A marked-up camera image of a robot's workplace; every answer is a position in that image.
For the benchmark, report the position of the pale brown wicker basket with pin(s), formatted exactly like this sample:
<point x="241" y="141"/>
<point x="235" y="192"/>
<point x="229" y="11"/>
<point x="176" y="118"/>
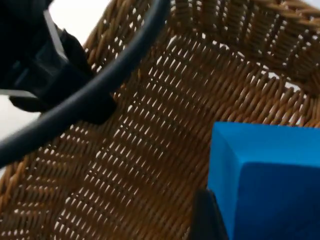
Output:
<point x="155" y="150"/>

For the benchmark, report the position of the blue cube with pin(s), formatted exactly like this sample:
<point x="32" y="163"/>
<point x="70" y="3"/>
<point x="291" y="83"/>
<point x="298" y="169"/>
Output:
<point x="270" y="180"/>

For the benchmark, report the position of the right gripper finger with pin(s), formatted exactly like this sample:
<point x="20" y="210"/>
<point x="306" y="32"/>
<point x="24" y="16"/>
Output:
<point x="207" y="217"/>

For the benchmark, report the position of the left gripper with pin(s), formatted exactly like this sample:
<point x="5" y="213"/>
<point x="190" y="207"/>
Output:
<point x="75" y="57"/>

